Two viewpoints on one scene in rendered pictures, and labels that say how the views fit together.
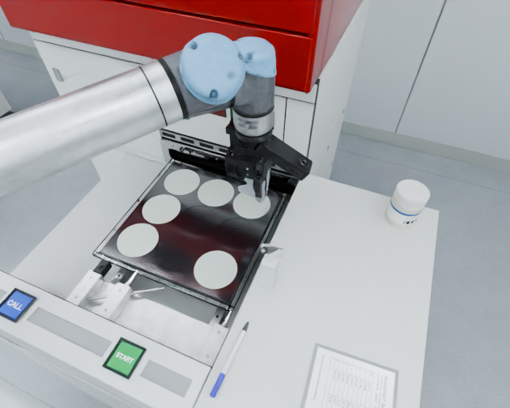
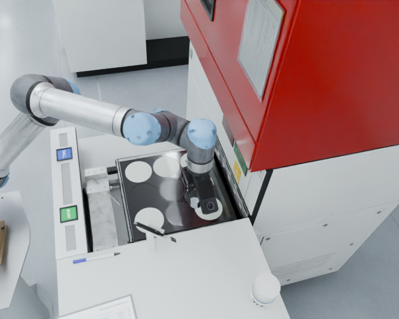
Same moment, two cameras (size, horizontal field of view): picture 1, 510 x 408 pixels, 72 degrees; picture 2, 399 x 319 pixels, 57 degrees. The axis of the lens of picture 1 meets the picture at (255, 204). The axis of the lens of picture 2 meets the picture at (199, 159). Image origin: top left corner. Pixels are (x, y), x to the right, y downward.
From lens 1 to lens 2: 64 cm
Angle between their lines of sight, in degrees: 29
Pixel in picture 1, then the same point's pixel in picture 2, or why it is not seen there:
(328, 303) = (160, 287)
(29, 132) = (68, 105)
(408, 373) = not seen: outside the picture
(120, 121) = (95, 123)
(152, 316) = (104, 211)
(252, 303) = (132, 248)
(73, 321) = (71, 181)
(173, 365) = (78, 236)
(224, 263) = (156, 221)
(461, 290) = not seen: outside the picture
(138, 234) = (142, 169)
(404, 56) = not seen: outside the picture
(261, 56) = (196, 135)
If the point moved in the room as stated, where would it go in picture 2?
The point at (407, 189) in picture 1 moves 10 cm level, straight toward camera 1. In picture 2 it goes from (265, 280) to (230, 283)
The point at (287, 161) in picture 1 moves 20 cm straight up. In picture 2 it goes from (200, 197) to (205, 151)
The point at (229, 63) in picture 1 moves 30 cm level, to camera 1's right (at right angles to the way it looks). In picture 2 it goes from (140, 132) to (228, 229)
